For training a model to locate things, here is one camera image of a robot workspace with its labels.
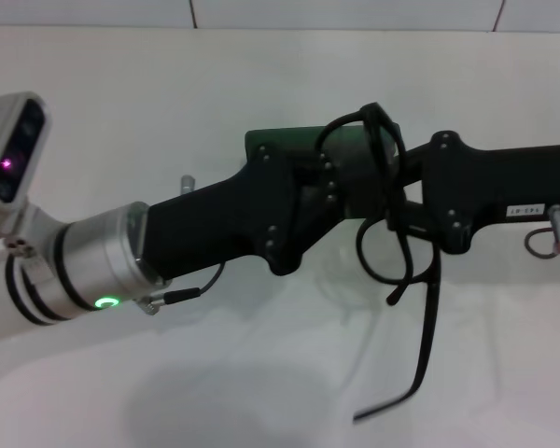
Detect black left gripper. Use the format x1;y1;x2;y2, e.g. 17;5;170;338
139;142;394;277

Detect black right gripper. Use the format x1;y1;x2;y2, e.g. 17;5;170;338
395;130;560;256

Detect green glasses case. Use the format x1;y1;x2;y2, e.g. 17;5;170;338
243;124;402;223

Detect black glasses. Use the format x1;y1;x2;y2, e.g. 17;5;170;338
315;102;445;423

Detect white label sticker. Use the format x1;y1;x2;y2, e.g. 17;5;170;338
505;202;548;219

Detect right gripper thin cable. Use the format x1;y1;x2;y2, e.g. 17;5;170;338
522;223;560;259

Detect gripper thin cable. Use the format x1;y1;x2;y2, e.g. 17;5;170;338
137;260;228;319
522;223;560;259

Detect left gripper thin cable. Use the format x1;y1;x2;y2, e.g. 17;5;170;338
137;260;228;319

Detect left camera mounting bracket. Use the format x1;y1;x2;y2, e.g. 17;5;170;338
0;193;64;260

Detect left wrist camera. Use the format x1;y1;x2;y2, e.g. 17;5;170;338
0;91;53;209

